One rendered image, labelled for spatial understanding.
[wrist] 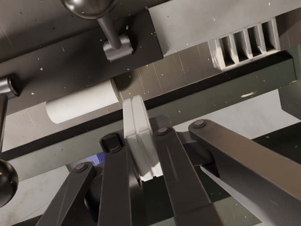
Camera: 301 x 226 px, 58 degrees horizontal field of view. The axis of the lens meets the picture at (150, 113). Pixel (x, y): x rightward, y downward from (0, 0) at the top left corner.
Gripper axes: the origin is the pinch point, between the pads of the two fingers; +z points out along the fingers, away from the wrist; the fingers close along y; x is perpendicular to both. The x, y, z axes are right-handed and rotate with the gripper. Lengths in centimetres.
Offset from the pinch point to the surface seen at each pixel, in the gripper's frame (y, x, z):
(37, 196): -427, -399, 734
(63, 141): -12.6, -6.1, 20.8
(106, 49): -0.9, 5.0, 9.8
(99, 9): 0.3, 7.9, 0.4
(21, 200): -464, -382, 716
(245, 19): 13.4, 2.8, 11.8
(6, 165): -10.2, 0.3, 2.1
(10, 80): -10.6, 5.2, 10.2
